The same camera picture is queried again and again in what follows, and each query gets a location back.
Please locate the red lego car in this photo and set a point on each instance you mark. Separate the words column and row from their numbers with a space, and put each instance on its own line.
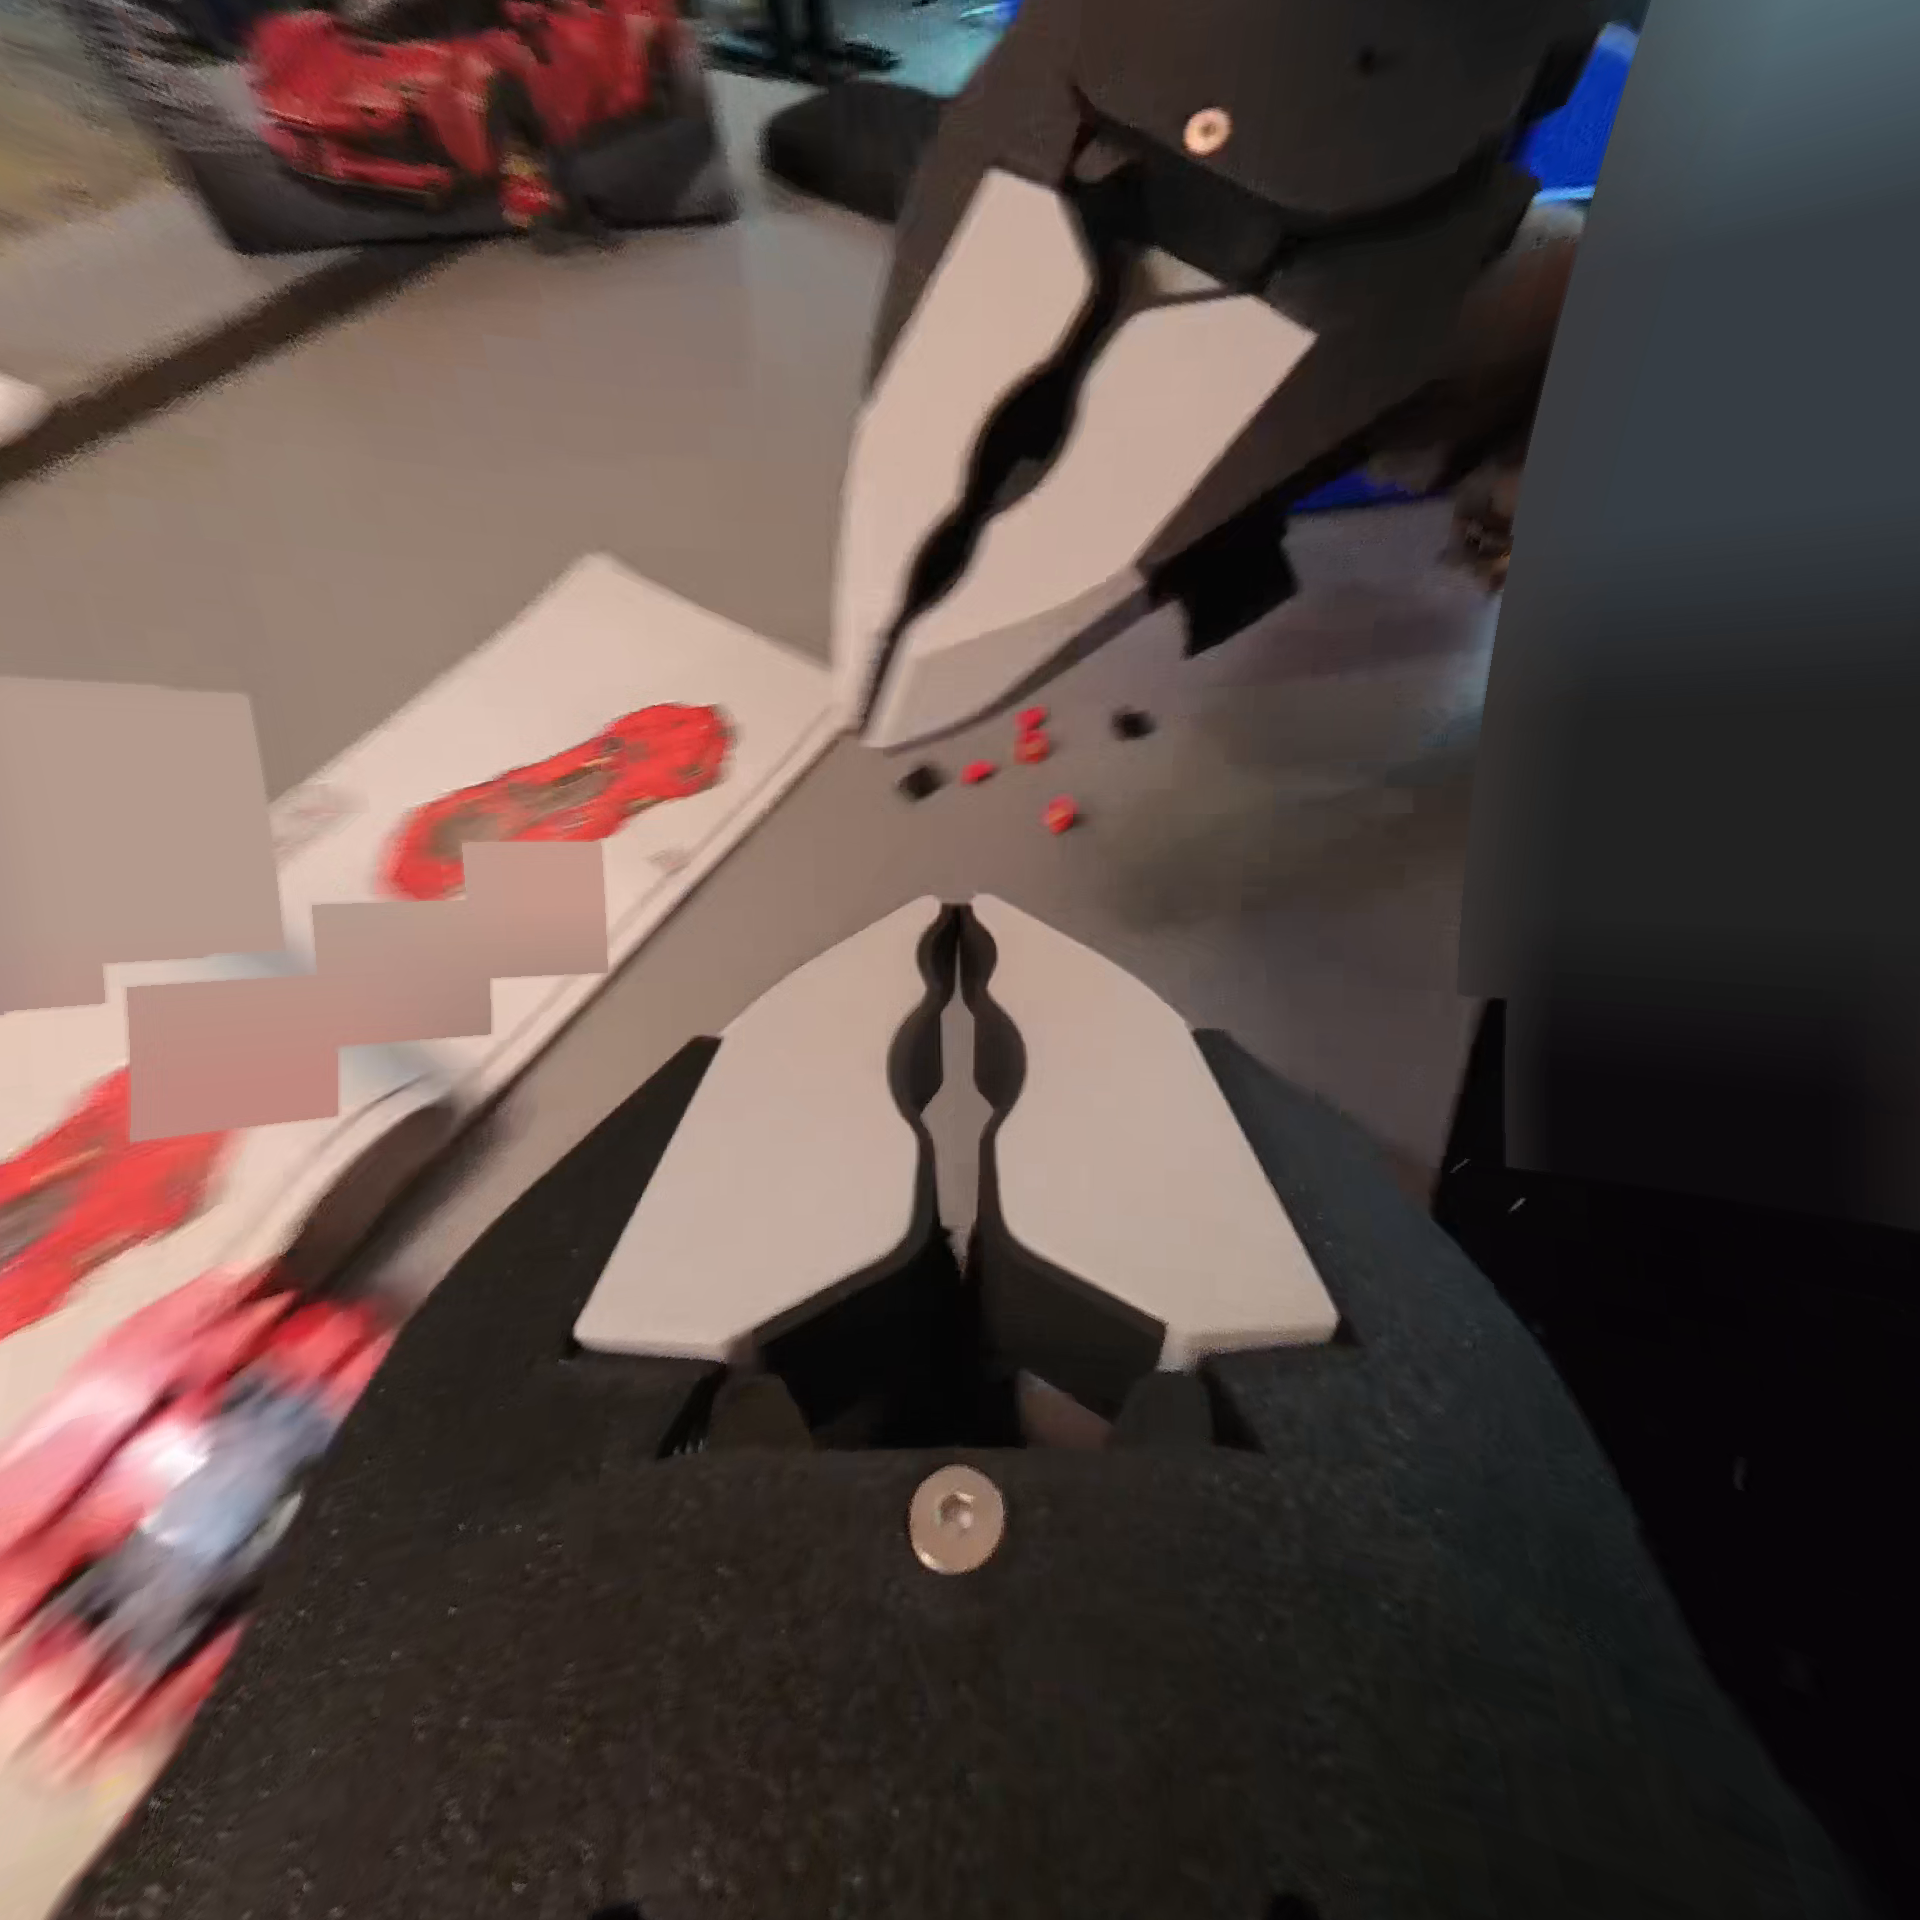
column 149, row 1440

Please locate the blue plastic bin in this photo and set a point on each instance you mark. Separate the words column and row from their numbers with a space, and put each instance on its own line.
column 1562, row 143

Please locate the lego set box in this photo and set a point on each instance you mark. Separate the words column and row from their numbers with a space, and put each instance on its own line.
column 629, row 163

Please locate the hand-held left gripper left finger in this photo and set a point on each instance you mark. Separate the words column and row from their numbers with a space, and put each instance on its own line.
column 782, row 1170

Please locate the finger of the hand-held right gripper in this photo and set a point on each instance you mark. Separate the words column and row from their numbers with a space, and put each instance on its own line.
column 961, row 331
column 1142, row 450

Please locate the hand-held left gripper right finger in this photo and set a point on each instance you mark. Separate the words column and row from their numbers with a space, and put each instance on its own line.
column 1157, row 1186

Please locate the lego instruction booklet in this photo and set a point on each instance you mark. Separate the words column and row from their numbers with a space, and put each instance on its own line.
column 600, row 662

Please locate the person's right hand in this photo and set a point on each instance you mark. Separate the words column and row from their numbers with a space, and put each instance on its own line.
column 1500, row 346

